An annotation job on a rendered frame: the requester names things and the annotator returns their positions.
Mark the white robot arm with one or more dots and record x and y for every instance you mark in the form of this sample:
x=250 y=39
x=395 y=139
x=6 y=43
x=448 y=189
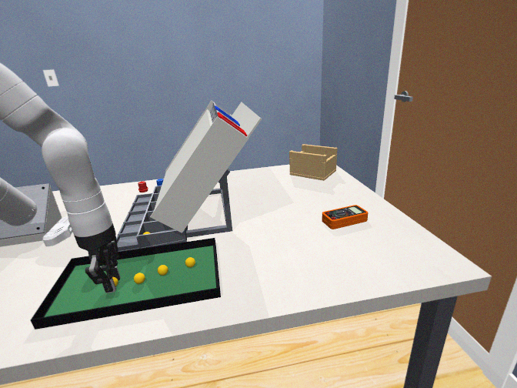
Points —
x=65 y=152

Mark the wooden crate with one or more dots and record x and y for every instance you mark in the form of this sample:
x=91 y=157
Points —
x=314 y=162

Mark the orange digital multimeter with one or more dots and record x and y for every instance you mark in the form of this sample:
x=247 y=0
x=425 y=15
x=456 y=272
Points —
x=346 y=216

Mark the red square band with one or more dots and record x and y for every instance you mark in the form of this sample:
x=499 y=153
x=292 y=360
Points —
x=231 y=123

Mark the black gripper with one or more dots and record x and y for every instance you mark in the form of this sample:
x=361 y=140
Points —
x=98 y=247

